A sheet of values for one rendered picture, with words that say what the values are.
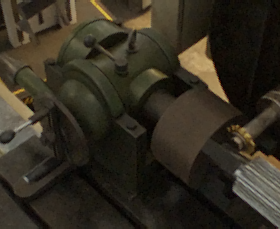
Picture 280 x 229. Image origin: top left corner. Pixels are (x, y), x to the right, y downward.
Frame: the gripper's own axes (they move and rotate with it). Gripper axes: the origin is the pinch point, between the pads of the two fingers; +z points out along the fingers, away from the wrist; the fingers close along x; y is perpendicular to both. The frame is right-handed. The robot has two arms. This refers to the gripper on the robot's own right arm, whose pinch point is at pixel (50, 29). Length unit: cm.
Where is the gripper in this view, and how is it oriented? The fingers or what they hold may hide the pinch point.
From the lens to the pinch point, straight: 205.5
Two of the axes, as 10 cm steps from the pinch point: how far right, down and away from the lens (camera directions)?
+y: -5.7, -2.8, 7.7
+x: -7.4, 5.8, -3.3
